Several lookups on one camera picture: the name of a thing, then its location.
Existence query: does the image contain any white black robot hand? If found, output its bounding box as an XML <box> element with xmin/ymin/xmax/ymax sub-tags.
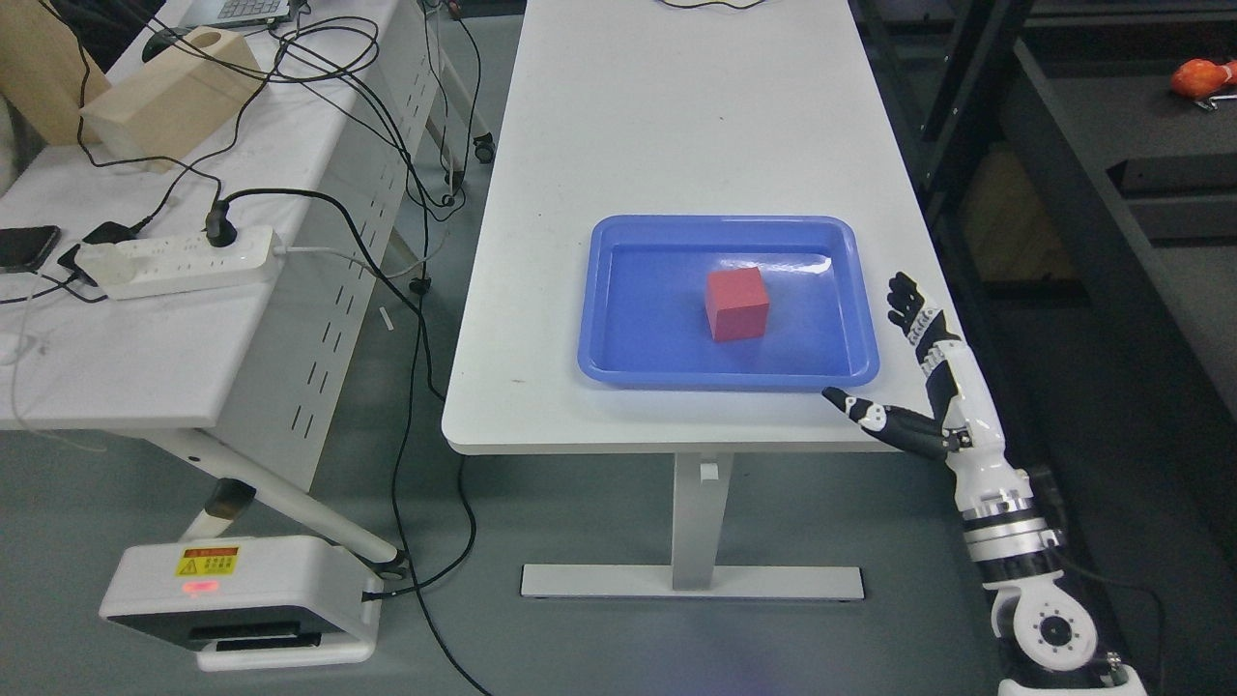
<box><xmin>821</xmin><ymin>272</ymin><xmax>1035</xmax><ymax>520</ymax></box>

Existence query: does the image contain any pink foam block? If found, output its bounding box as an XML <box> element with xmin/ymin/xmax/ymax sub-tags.
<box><xmin>705</xmin><ymin>266</ymin><xmax>769</xmax><ymax>342</ymax></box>

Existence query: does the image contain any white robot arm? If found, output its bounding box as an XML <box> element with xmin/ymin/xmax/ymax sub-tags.
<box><xmin>948</xmin><ymin>457</ymin><xmax>1147</xmax><ymax>695</ymax></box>

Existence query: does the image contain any black metal shelf right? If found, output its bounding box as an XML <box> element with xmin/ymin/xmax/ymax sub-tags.
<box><xmin>851</xmin><ymin>1</ymin><xmax>1235</xmax><ymax>695</ymax></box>

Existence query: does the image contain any blue plastic tray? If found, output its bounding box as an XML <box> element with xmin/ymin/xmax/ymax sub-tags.
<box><xmin>576</xmin><ymin>215</ymin><xmax>880</xmax><ymax>392</ymax></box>

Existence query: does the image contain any orange object on shelf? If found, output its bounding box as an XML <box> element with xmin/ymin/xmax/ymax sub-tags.
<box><xmin>1169</xmin><ymin>58</ymin><xmax>1236</xmax><ymax>111</ymax></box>

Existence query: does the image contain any white desk with tray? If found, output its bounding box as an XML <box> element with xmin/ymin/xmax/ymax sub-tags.
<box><xmin>442</xmin><ymin>1</ymin><xmax>948</xmax><ymax>602</ymax></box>

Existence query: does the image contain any white floor device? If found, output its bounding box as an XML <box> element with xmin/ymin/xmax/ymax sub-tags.
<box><xmin>99</xmin><ymin>535</ymin><xmax>383</xmax><ymax>671</ymax></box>

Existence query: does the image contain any white folding side table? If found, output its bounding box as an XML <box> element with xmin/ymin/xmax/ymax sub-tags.
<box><xmin>0</xmin><ymin>0</ymin><xmax>499</xmax><ymax>581</ymax></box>

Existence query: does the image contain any wooden box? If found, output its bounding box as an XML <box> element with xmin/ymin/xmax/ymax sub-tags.
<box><xmin>80</xmin><ymin>27</ymin><xmax>261</xmax><ymax>172</ymax></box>

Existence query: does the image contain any white power strip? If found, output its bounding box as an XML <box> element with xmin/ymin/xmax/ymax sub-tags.
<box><xmin>74</xmin><ymin>225</ymin><xmax>281</xmax><ymax>300</ymax></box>

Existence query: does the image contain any black smartphone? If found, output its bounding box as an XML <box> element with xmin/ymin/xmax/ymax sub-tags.
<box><xmin>1</xmin><ymin>225</ymin><xmax>62</xmax><ymax>274</ymax></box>

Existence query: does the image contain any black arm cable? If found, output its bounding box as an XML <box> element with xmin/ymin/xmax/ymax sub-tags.
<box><xmin>1049</xmin><ymin>551</ymin><xmax>1170</xmax><ymax>696</ymax></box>

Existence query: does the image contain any long black power cable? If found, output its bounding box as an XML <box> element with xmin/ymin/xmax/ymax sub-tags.
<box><xmin>205</xmin><ymin>188</ymin><xmax>494</xmax><ymax>696</ymax></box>

